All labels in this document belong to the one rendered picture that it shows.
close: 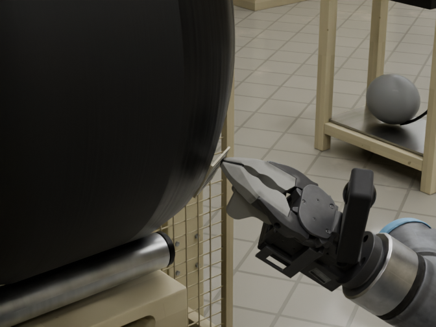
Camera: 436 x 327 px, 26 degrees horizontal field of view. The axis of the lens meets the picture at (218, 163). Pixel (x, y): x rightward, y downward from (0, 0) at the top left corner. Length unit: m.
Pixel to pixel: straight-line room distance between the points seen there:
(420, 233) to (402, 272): 0.17
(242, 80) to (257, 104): 0.36
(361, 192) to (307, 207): 0.08
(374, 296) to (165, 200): 0.27
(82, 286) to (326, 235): 0.28
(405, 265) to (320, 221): 0.11
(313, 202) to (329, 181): 2.51
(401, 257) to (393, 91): 2.60
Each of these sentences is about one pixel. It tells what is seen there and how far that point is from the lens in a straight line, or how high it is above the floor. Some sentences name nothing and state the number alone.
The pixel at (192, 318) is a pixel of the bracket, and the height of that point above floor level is 0.34.
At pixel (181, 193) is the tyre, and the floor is 1.03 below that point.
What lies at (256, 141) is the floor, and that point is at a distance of 3.95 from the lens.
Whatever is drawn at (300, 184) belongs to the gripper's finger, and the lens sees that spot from 1.09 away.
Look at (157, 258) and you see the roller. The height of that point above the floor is 0.90.
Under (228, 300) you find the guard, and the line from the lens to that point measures 1.98.
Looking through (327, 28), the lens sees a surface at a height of 0.51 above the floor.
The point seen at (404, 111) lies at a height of 0.23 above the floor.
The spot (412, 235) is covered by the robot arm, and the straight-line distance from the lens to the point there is 1.25.
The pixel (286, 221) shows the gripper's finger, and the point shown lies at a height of 0.99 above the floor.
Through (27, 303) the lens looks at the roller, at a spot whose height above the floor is 0.91.
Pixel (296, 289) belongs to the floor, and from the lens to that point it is 2.87.
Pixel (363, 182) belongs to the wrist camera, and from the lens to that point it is 1.03.
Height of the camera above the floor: 1.45
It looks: 23 degrees down
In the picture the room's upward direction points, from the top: straight up
